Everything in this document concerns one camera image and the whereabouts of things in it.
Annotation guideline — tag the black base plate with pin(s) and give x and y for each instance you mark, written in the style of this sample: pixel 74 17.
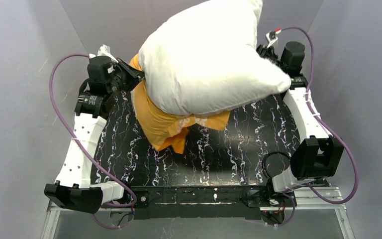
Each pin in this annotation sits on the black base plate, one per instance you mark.
pixel 248 202

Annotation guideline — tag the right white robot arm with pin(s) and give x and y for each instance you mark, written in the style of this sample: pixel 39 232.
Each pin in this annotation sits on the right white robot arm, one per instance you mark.
pixel 319 152

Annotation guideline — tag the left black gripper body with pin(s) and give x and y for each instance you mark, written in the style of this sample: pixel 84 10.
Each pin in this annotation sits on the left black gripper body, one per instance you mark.
pixel 131 72

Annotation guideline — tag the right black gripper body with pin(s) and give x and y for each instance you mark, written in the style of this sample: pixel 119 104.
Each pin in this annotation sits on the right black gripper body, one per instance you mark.
pixel 265 52

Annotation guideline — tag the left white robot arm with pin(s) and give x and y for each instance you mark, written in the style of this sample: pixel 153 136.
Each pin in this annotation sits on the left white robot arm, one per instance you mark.
pixel 82 184

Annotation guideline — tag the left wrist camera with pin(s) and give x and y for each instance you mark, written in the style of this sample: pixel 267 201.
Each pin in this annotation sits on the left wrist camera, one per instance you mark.
pixel 104 50

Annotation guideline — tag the white pillow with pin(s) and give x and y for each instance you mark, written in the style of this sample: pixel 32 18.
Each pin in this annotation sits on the white pillow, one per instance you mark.
pixel 203 60

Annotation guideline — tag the orange printed pillowcase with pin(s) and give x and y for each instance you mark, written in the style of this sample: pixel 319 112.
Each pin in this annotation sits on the orange printed pillowcase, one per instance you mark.
pixel 163 129

